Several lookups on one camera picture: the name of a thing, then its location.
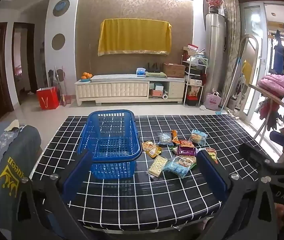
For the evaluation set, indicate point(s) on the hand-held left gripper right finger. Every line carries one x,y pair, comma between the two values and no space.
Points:
212,176

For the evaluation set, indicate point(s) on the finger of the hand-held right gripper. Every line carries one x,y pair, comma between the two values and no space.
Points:
281,140
253,153

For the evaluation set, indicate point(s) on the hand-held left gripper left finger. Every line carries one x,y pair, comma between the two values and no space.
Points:
79,177

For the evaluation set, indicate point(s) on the red snack packet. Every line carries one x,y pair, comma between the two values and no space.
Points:
212,155

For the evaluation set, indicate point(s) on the large light blue snack packet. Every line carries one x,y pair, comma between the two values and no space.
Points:
178,167

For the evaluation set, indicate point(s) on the purple snack packet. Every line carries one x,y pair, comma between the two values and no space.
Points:
186,150

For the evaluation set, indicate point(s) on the small light blue snack packet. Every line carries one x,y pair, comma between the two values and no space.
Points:
199,137

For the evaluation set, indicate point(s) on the green candy packet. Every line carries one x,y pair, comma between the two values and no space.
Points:
175,150

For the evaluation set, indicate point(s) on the blue plastic basket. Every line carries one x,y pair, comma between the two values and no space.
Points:
99,130

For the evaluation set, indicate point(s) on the clear cracker packet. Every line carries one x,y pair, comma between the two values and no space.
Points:
157,166

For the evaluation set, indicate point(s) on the long orange snack packet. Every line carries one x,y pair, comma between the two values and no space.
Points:
175,135

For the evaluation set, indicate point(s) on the clear blue snack packet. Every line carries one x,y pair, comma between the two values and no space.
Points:
165,138

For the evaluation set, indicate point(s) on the orange picture snack packet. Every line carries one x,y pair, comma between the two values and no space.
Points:
150,148

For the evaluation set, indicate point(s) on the pink blanket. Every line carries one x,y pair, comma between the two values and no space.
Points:
279,85

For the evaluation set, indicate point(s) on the black white checkered tablecloth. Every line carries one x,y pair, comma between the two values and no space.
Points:
132,200

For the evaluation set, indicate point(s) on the pink bag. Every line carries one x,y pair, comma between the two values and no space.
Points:
214,101

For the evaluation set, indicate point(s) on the grey printed cloth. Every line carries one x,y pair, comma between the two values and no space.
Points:
7,160

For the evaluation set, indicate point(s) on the red paper bag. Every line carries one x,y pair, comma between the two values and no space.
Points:
47,98

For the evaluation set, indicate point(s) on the cream cloth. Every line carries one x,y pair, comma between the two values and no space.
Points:
12,125

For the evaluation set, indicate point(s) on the paper towel roll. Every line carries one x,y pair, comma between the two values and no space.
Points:
165,96

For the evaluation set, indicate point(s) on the cream television cabinet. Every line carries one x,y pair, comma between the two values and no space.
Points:
112,90

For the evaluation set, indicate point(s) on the white metal shelf rack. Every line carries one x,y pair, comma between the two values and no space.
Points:
194,80

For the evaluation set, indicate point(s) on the orange box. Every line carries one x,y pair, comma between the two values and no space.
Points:
156,93

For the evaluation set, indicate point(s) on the pile of oranges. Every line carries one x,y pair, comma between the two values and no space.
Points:
86,76

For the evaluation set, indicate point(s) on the silver tower air conditioner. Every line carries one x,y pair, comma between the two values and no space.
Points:
214,55

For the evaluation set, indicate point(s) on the patterned curtain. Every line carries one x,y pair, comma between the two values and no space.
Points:
231,42

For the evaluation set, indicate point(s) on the brown cardboard box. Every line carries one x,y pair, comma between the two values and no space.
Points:
174,70

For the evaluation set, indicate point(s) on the green folded cloth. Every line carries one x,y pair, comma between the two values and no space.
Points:
156,74

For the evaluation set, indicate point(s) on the blue tissue box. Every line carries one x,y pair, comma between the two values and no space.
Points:
140,72

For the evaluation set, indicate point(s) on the black router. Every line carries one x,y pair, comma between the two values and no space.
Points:
154,68

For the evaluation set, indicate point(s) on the yellow cloth cover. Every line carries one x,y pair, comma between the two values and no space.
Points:
134,37

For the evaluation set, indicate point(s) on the red flower vase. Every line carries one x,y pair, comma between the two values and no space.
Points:
214,3

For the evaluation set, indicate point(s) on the round brown wall decoration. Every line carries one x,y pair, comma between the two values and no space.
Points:
58,41

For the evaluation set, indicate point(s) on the round blue wall decoration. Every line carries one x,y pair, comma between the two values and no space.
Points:
61,7

